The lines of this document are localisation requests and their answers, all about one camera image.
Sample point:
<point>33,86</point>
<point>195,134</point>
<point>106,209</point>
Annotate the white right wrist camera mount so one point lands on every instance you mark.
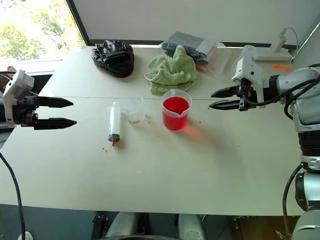
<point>248,67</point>

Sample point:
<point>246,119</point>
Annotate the clear bag with dark items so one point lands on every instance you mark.
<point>197,47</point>

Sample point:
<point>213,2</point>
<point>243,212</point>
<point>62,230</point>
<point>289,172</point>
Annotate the white power strip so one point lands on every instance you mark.
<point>272,55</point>

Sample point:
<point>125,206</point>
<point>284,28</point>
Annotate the small orange plastic piece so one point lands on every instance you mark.
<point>287,68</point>
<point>277,67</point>

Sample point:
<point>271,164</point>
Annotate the black table bracket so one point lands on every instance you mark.
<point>241,220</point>
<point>100,218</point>

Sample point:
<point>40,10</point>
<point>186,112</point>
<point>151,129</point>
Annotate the dark window frame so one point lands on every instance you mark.
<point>78,22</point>

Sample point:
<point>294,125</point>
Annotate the beaker with red liquid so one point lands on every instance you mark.
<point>175,112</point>

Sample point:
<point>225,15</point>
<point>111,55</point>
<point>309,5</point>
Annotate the white round floor object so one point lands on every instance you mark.
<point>27,235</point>

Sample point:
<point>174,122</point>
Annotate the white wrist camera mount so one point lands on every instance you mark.
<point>248,67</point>
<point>16,87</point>

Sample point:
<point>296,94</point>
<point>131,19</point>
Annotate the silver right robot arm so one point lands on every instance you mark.
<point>308,75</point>

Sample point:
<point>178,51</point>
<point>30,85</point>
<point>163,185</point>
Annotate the small clear plastic cup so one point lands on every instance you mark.
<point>133,110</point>

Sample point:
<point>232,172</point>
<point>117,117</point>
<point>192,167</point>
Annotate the dark metal rod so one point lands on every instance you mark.
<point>306,41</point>

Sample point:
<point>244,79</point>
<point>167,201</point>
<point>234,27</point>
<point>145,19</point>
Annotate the clear plastic syringe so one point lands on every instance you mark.
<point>114,120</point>

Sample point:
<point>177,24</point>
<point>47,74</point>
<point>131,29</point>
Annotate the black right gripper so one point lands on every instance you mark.
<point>247,96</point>

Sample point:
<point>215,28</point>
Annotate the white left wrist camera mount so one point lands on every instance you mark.
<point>16,87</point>

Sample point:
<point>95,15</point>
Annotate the grey rounded robot leg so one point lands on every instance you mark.
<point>191,226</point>
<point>120,225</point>

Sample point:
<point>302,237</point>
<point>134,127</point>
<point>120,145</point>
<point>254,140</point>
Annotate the black crumpled plastic bag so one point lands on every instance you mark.
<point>115,58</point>

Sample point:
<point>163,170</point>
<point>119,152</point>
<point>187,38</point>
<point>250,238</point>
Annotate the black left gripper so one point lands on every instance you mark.
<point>25,111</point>

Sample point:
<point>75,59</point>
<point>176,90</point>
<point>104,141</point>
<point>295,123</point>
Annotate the white charger adapter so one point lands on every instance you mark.
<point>278,41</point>

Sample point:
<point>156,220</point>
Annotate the light green towel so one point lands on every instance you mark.
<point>172,70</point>

